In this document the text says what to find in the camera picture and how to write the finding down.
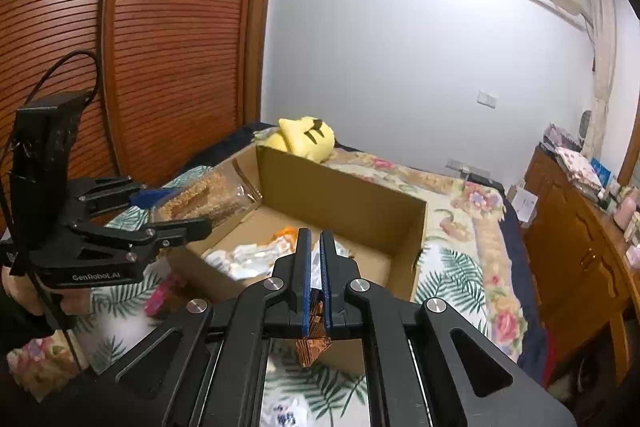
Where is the clear packet of brown bars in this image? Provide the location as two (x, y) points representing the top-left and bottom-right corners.
(150, 169), (263, 235)

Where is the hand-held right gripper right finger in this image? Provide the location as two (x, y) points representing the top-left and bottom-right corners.
(320, 230), (576, 427)

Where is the wooden sideboard cabinet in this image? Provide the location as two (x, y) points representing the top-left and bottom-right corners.
(520, 146), (640, 388)

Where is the white paper box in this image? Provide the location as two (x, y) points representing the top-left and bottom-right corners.
(510, 187), (540, 224)

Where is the person's left hand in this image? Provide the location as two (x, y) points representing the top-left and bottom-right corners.
(0, 264), (94, 332)

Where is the white blue-print snack packet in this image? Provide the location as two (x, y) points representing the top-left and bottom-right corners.
(264, 399), (307, 427)

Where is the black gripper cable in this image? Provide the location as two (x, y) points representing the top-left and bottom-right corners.
(0, 49), (101, 373)

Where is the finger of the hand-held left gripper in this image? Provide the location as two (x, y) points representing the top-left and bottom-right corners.
(70, 176), (176, 215)
(67, 217), (213, 263)

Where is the magenta snack packet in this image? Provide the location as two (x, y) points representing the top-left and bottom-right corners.
(144, 272), (187, 319)

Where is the yellow plush toy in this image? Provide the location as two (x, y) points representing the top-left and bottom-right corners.
(254, 117), (337, 164)

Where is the white desk fan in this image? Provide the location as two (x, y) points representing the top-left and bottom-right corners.
(575, 109), (596, 148)

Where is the silver orange snack packet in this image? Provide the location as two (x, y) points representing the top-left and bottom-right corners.
(310, 239), (361, 293)

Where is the wooden louvered wardrobe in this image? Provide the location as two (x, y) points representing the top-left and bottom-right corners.
(0, 0), (277, 228)

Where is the brown cardboard box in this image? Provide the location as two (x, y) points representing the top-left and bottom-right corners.
(165, 143), (429, 309)

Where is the white clear snack packet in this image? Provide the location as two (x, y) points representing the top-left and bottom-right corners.
(202, 243), (282, 284)

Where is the floral folded cloth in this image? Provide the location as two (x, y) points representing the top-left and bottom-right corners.
(554, 147), (604, 193)

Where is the floral blanket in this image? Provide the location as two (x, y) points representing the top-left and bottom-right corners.
(7, 147), (527, 403)

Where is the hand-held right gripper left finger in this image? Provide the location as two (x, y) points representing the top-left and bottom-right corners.
(95, 228), (313, 427)

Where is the blue packet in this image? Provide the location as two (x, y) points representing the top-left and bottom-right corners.
(590, 157), (615, 196)

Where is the copper brown snack packet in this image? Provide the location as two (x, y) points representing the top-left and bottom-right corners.
(295, 289), (335, 369)

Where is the purple folded cloth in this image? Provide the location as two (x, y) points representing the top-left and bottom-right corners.
(542, 123), (577, 153)

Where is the beige curtain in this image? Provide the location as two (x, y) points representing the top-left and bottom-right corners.
(582, 0), (619, 158)

